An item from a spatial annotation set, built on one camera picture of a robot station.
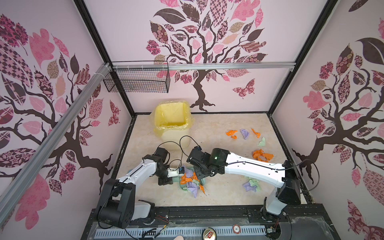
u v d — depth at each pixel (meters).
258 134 1.07
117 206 0.41
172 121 1.00
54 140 0.53
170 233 0.70
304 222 0.72
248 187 0.82
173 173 0.76
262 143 1.03
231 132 1.07
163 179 0.75
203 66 0.93
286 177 0.42
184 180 0.84
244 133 1.07
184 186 0.81
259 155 0.95
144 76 0.95
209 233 0.60
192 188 0.79
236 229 0.70
